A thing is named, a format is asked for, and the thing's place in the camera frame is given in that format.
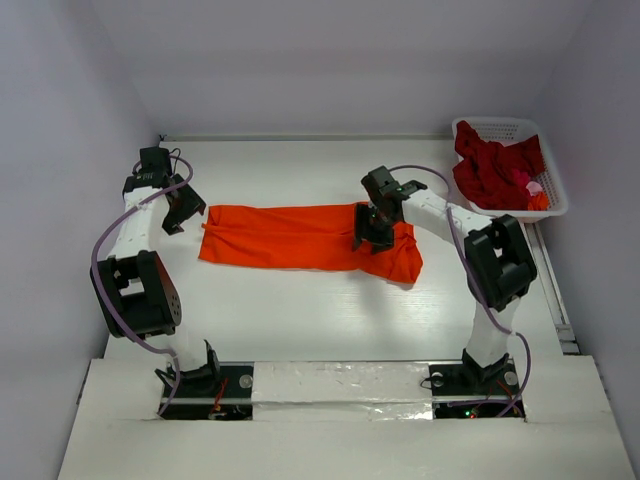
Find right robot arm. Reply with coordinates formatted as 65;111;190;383
353;166;537;392

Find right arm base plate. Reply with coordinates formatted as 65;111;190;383
420;361;525;420

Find dark red t shirt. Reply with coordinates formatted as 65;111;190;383
453;121;546;211

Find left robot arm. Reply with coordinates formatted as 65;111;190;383
90;146;205;360

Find small orange garment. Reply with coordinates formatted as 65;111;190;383
527;192;550;211

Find orange t shirt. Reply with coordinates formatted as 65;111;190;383
199;204;423;285

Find white plastic basket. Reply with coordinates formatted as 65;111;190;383
451;116;568;223

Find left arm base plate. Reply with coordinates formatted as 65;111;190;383
156;363;254;421

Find pink garment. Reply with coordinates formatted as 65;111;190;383
513;169;543;197

